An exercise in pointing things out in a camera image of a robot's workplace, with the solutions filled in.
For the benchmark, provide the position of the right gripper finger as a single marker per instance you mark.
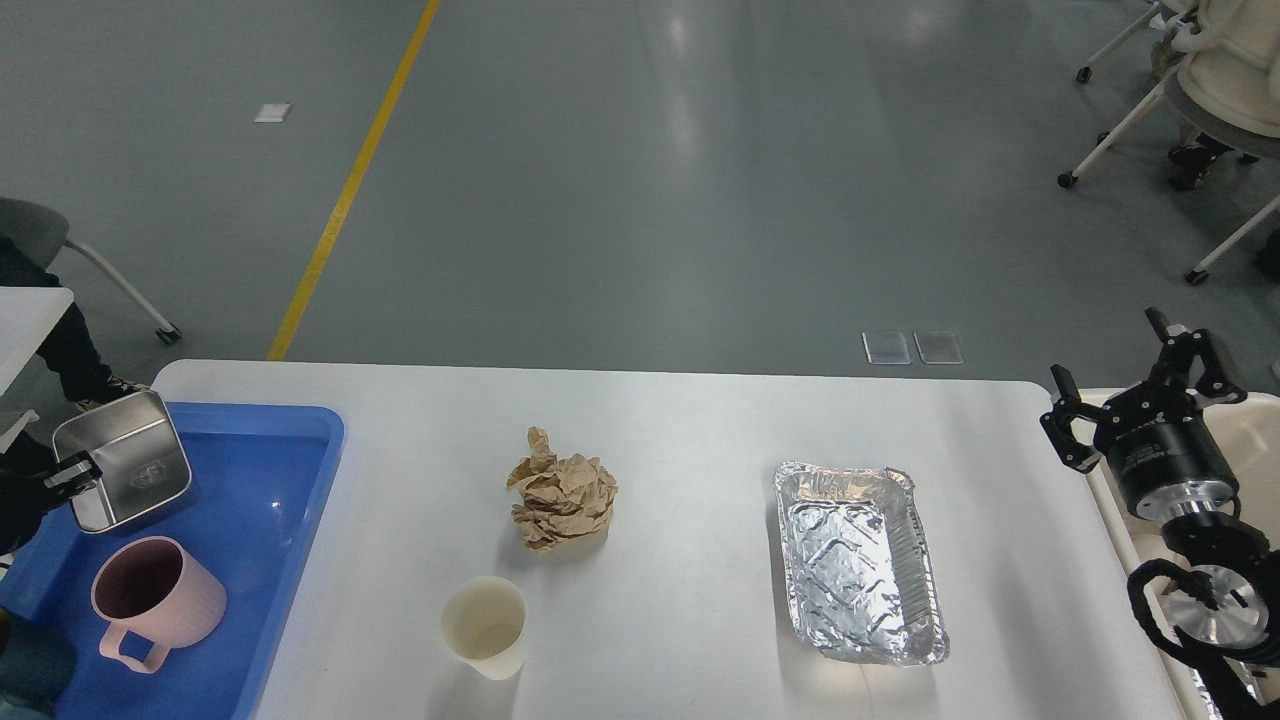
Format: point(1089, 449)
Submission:
point(1192, 363)
point(1058, 422)

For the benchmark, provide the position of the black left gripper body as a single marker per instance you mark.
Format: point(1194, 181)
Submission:
point(25, 501)

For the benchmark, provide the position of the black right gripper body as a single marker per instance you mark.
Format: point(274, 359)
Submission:
point(1161, 452)

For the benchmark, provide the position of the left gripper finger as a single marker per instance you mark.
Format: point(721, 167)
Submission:
point(73, 476)

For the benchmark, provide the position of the stainless steel tray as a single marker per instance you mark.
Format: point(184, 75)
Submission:
point(146, 476)

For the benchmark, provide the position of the pink ribbed mug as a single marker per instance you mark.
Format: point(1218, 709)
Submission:
point(156, 598)

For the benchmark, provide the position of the aluminium foil tray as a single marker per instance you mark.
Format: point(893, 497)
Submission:
point(856, 564)

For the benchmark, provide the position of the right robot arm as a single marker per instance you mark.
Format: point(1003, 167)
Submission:
point(1214, 604)

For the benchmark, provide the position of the beige plastic bin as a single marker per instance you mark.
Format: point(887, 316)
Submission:
point(1248, 435)

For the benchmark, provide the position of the person in dark trousers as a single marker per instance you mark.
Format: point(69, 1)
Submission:
point(68, 351)

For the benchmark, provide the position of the floor outlet cover right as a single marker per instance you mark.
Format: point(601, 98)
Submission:
point(938, 347)

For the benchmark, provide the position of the floor outlet cover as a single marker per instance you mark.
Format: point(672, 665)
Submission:
point(888, 348)
point(938, 347)

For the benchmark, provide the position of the white side table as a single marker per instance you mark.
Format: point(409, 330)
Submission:
point(28, 315)

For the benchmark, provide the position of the blue plastic bin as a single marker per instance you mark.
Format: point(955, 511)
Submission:
point(262, 475)

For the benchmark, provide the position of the floor outlet cover left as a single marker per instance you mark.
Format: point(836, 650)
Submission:
point(888, 348)

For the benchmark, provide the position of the grey office chair left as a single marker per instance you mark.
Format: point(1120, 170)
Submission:
point(41, 233)

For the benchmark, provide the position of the white office chair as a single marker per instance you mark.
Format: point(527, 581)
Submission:
point(1226, 87)

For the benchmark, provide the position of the white floor paper scrap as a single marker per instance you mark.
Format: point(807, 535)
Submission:
point(273, 112)

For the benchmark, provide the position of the cream paper cup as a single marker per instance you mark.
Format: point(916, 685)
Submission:
point(483, 624)

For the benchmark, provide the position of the crumpled brown paper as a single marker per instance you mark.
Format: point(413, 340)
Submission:
point(562, 499)

